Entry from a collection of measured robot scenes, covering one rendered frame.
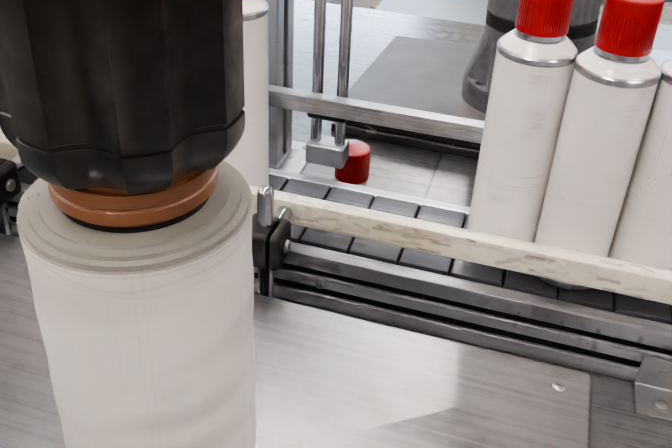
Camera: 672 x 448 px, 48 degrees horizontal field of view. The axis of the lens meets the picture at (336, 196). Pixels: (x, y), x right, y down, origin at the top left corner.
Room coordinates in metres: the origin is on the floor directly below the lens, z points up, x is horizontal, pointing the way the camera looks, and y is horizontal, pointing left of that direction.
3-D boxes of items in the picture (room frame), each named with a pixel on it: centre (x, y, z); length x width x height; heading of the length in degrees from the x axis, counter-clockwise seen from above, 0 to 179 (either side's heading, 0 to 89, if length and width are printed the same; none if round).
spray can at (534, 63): (0.48, -0.13, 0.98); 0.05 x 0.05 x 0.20
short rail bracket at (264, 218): (0.43, 0.05, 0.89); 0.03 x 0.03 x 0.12; 75
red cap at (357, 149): (0.65, -0.01, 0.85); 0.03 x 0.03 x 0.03
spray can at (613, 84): (0.45, -0.17, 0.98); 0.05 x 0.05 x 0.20
